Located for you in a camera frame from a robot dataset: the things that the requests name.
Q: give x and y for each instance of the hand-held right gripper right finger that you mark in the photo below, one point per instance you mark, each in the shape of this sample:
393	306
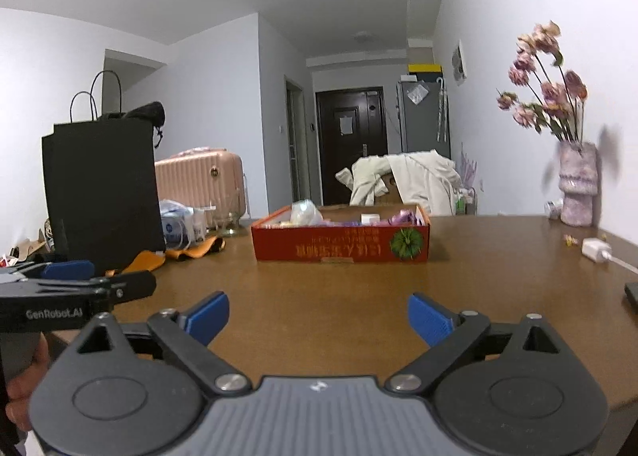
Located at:
428	319

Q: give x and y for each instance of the small white jar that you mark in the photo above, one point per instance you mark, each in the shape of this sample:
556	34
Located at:
553	209

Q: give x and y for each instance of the dried pink roses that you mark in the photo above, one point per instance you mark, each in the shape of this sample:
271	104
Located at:
548	92

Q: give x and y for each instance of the black paper bag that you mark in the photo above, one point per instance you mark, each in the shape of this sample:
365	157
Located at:
99	187

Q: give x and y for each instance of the small yellow candy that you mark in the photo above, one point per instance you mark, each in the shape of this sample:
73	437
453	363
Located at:
569	239

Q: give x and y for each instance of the person's left hand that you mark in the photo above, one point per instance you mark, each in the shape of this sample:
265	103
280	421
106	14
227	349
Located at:
22	396

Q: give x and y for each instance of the crumpled clear plastic bag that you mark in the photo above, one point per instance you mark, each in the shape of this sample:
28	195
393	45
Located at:
306	213

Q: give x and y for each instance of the brown wooden chair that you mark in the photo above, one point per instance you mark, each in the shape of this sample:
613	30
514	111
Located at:
386	189

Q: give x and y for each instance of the clear plastic bag on refrigerator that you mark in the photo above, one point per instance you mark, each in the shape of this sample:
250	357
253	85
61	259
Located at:
417	95

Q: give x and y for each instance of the pink ribbed suitcase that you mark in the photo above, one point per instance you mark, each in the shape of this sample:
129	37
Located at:
199	182

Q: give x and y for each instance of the dark entrance door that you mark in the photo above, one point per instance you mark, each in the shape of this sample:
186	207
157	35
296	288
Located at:
351	147

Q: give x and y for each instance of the white charger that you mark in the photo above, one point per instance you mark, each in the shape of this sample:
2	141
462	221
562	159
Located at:
595	249

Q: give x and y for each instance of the blue white tissue pack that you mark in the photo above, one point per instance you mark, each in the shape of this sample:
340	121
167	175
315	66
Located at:
174	227

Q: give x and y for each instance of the dark cloth bundle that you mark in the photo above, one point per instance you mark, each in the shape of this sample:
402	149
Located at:
142	114

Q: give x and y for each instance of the red orange cardboard box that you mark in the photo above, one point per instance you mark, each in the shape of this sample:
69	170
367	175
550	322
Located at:
339	244

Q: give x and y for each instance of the grey side door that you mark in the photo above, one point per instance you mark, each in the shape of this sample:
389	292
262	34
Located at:
297	147

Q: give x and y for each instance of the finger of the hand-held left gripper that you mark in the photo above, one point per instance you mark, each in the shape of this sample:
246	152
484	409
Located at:
132	285
67	269

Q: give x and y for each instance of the white folded umbrella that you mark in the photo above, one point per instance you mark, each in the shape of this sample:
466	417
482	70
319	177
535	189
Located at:
442	109

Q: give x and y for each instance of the pink textured vase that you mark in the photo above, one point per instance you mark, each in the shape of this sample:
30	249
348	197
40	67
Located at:
578	187

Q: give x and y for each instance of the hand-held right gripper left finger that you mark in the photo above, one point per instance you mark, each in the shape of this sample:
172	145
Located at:
209	312

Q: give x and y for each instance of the cream coat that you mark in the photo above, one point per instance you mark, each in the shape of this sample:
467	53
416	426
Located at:
423	177

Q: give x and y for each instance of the yellow black box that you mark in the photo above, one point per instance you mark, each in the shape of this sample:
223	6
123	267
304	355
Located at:
424	69

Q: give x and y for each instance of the white spray bottle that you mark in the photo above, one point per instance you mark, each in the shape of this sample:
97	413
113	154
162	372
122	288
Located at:
199	227

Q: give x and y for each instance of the lavender plush cylinder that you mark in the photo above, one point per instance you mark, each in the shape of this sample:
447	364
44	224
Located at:
401	218

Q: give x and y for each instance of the clear glass beaker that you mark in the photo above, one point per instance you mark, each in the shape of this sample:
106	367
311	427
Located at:
228	219

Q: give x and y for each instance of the purple wall decoration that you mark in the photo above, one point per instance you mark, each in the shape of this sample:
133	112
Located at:
468	164

